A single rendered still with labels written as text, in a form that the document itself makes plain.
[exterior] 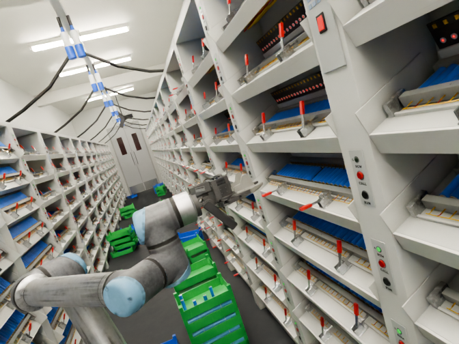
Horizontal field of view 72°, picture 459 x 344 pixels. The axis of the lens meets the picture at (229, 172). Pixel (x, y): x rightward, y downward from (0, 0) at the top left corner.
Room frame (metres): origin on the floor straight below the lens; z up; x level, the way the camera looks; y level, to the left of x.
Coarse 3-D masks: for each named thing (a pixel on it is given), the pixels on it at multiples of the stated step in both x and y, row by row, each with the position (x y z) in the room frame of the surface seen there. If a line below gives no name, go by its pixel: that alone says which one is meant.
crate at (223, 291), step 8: (216, 280) 1.80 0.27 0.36; (224, 280) 1.74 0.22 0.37; (200, 288) 1.77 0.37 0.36; (208, 288) 1.78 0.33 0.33; (216, 288) 1.77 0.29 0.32; (224, 288) 1.74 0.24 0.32; (176, 296) 1.71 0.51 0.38; (184, 296) 1.74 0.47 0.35; (192, 296) 1.75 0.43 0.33; (200, 296) 1.73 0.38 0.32; (208, 296) 1.71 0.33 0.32; (216, 296) 1.59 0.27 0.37; (224, 296) 1.61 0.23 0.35; (232, 296) 1.62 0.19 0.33; (192, 304) 1.67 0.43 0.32; (200, 304) 1.57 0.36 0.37; (208, 304) 1.58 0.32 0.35; (216, 304) 1.59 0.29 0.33; (184, 312) 1.54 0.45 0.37; (192, 312) 1.55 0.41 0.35; (200, 312) 1.56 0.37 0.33; (184, 320) 1.54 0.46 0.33
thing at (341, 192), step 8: (272, 176) 1.23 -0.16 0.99; (280, 176) 1.17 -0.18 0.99; (272, 184) 1.20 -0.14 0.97; (288, 184) 1.09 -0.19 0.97; (296, 184) 1.02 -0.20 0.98; (304, 184) 0.97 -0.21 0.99; (312, 184) 0.93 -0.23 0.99; (320, 184) 0.89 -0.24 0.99; (336, 192) 0.81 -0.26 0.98; (344, 192) 0.77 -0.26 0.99; (336, 200) 0.79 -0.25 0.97
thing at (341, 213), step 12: (288, 156) 1.29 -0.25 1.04; (324, 156) 1.04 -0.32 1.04; (336, 156) 0.98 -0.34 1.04; (276, 168) 1.28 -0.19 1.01; (264, 180) 1.26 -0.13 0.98; (264, 192) 1.21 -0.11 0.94; (276, 192) 1.12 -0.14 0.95; (288, 192) 1.05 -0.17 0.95; (300, 192) 0.99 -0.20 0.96; (288, 204) 1.04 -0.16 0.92; (300, 204) 0.94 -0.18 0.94; (336, 204) 0.79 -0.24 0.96; (348, 204) 0.76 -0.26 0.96; (324, 216) 0.83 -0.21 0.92; (336, 216) 0.76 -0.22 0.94; (348, 216) 0.71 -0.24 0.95; (348, 228) 0.74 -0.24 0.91; (360, 228) 0.68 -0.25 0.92
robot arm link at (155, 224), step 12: (156, 204) 0.83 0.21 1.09; (168, 204) 0.82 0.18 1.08; (144, 216) 0.80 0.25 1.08; (156, 216) 0.80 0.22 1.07; (168, 216) 0.81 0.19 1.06; (180, 216) 0.81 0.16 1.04; (144, 228) 0.79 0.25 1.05; (156, 228) 0.79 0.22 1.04; (168, 228) 0.81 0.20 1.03; (144, 240) 0.79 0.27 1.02; (156, 240) 0.79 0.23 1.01
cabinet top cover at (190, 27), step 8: (192, 0) 1.40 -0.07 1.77; (184, 8) 1.52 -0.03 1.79; (192, 8) 1.49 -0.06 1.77; (184, 16) 1.56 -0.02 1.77; (192, 16) 1.59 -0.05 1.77; (184, 24) 1.65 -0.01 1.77; (192, 24) 1.69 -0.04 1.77; (200, 24) 1.73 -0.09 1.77; (176, 32) 1.82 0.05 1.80; (184, 32) 1.78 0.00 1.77; (192, 32) 1.82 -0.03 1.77; (200, 32) 1.86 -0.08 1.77; (176, 40) 1.88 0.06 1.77; (184, 40) 1.92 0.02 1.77
